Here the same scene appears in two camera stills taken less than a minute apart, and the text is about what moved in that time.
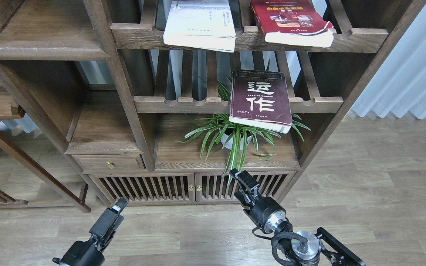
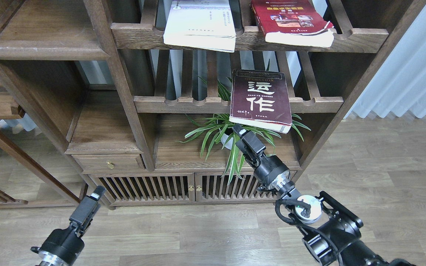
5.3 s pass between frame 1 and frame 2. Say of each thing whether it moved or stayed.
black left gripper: moved
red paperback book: stayed
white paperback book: stayed
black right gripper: moved
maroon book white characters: stayed
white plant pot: stayed
